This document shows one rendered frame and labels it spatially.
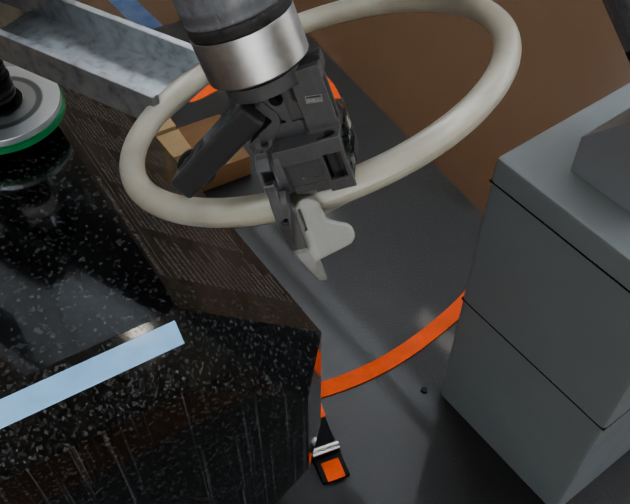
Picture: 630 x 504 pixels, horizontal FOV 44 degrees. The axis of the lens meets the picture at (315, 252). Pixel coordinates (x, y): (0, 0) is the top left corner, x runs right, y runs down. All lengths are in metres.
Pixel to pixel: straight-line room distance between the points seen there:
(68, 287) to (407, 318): 1.20
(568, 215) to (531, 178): 0.10
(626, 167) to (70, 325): 0.91
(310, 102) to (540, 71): 2.51
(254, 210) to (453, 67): 2.39
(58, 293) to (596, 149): 0.90
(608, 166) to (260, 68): 0.87
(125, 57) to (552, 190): 0.74
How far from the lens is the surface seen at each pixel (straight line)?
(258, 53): 0.63
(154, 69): 1.17
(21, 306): 1.25
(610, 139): 1.38
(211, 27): 0.63
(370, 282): 2.29
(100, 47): 1.24
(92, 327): 1.19
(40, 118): 1.46
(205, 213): 0.78
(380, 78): 3.01
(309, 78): 0.66
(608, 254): 1.37
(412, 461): 2.00
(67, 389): 1.18
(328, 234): 0.72
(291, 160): 0.68
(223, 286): 1.34
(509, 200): 1.48
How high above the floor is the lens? 1.81
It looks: 50 degrees down
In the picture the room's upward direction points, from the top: straight up
